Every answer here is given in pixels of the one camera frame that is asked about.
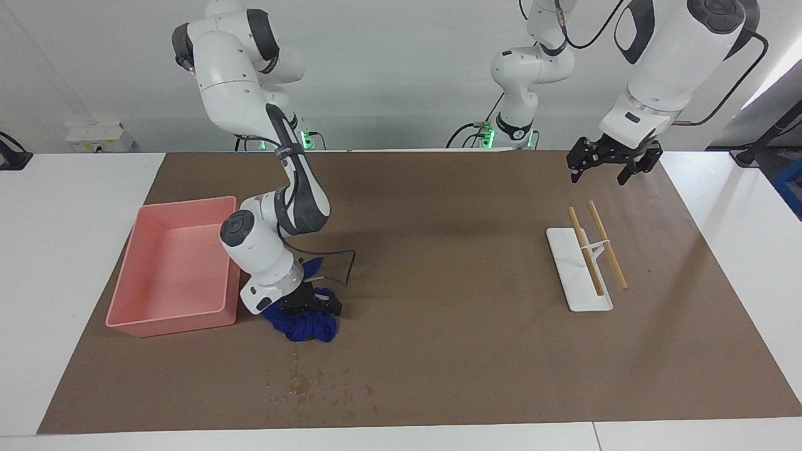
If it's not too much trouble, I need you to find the dark blue towel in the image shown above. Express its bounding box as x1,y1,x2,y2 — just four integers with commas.
260,257,340,343

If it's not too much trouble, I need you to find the wooden rack rod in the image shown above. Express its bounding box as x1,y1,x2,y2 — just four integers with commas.
568,207,605,297
586,200,628,291

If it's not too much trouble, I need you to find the brown paper table mat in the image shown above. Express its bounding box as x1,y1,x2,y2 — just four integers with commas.
36,149,802,435

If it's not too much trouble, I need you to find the pink plastic bin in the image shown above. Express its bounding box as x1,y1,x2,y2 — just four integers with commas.
105,195,245,339

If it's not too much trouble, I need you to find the black stand pole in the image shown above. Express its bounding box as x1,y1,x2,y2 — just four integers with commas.
730,100,802,168

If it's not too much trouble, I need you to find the blue crate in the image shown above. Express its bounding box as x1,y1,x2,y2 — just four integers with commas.
772,157,802,221

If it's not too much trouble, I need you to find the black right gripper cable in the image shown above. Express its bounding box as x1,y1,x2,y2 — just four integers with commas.
276,247,357,288

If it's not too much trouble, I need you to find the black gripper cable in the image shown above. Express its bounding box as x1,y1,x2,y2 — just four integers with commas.
276,247,357,288
555,0,770,126

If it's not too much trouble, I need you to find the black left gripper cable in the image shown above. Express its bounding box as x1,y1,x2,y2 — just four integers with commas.
555,0,770,126

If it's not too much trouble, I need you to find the white wall socket box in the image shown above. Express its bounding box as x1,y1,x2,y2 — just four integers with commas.
66,122,135,154

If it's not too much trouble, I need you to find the black clamp mount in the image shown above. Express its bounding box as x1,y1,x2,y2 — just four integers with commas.
0,130,33,171

